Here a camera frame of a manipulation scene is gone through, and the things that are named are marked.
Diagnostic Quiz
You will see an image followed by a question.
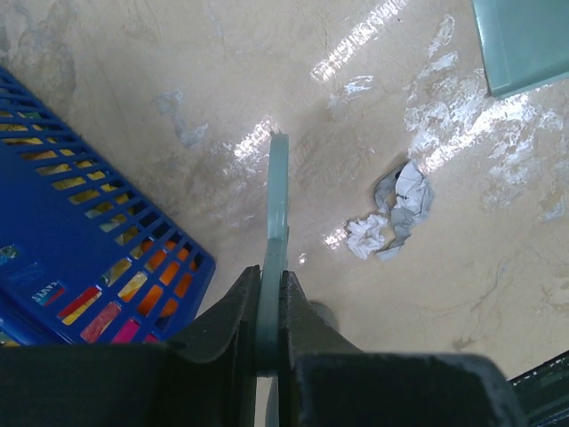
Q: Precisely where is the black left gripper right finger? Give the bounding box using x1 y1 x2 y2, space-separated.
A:
278 271 528 426

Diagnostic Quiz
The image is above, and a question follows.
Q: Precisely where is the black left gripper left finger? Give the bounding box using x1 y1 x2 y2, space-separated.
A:
1 266 260 426

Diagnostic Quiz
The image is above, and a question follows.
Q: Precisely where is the green hand brush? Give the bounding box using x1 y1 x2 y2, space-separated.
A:
253 131 291 427

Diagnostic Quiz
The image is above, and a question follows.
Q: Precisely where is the small white scrap front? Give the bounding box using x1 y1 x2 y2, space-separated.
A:
346 213 388 260

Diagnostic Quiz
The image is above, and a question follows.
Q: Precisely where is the grey printed paper scrap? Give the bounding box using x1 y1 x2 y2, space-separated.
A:
374 160 435 261

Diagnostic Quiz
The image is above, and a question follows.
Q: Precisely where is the green plastic dustpan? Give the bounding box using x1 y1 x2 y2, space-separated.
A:
472 0 568 99

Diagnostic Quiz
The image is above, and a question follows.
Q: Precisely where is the blue plastic basket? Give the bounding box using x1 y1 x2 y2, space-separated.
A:
1 71 215 345

